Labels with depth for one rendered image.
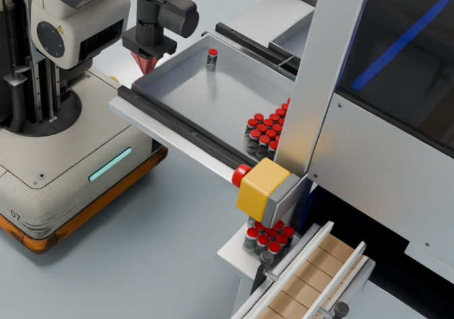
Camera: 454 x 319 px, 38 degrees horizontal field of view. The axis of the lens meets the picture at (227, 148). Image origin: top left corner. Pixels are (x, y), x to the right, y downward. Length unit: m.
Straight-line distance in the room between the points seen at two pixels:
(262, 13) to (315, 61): 0.75
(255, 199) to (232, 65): 0.52
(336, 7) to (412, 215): 0.34
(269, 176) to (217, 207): 1.30
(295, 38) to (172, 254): 0.91
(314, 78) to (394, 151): 0.16
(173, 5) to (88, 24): 0.53
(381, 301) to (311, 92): 0.41
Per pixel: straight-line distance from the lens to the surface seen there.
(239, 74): 1.50
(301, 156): 1.09
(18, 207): 2.03
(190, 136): 1.31
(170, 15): 1.28
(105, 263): 2.19
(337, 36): 0.94
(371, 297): 1.22
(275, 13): 1.73
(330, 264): 1.12
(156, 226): 2.29
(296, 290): 1.07
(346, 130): 1.01
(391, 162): 1.00
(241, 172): 1.09
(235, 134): 1.35
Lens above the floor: 1.80
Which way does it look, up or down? 45 degrees down
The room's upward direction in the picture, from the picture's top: 11 degrees clockwise
